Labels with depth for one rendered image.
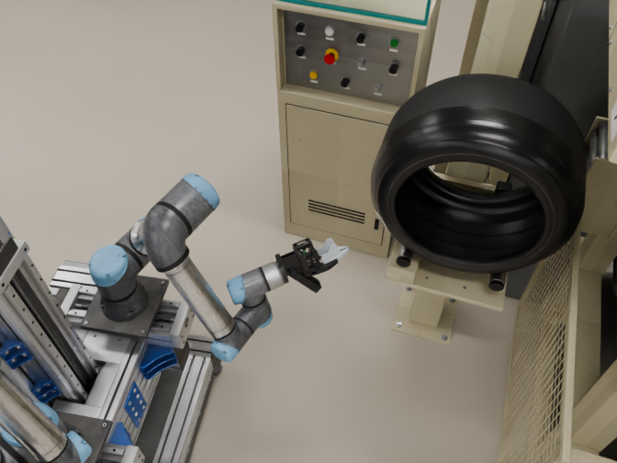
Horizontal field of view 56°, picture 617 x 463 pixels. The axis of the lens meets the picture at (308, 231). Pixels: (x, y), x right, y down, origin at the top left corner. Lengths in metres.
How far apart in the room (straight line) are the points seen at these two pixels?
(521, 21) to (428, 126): 0.38
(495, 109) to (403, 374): 1.45
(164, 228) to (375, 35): 1.12
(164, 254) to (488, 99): 0.87
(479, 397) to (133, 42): 3.34
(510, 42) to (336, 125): 0.93
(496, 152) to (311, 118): 1.14
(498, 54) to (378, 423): 1.51
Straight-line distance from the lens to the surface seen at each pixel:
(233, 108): 3.78
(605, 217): 1.98
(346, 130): 2.39
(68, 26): 4.90
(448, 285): 1.88
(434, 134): 1.44
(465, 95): 1.51
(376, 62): 2.23
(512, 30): 1.67
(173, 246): 1.44
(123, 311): 1.92
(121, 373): 1.97
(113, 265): 1.80
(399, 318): 2.72
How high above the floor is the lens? 2.32
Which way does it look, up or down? 50 degrees down
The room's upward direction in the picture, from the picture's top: straight up
